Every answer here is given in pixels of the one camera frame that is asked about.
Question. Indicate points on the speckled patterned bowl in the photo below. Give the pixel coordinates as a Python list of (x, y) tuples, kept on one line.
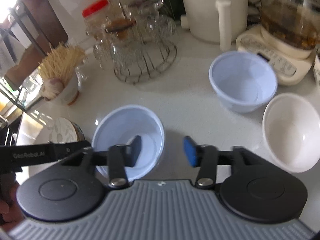
[(316, 69)]

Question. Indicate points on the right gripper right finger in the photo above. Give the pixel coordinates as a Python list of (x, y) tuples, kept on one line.
[(207, 158)]

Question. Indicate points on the dry yellow noodle bundle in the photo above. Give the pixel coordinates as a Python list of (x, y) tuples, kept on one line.
[(61, 63)]

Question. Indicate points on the white bowl with noodles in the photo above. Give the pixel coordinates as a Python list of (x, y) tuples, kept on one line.
[(69, 93)]

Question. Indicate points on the left hand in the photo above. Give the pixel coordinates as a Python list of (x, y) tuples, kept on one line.
[(11, 214)]

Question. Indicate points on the plain white bowl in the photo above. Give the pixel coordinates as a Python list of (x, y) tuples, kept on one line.
[(291, 132)]

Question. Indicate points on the red lid plastic jar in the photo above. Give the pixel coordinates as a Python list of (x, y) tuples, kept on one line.
[(96, 16)]

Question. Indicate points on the light blue bowl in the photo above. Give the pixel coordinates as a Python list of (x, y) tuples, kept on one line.
[(122, 125), (242, 81)]

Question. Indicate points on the leaf pattern plate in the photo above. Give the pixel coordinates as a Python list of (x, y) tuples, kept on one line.
[(62, 131)]

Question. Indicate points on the glass kettle with tea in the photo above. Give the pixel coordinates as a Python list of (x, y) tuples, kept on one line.
[(295, 22)]

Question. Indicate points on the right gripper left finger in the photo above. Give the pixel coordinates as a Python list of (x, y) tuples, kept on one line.
[(116, 158)]

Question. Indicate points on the wire glass rack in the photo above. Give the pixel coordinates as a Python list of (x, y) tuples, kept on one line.
[(148, 50)]

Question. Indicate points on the amber glass cup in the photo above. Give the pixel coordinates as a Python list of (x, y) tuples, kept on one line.
[(120, 27)]

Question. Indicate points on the dark shelf frame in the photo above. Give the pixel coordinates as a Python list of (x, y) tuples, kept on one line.
[(29, 30)]

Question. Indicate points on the white pot with handle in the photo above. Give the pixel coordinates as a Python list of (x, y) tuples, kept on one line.
[(217, 21)]

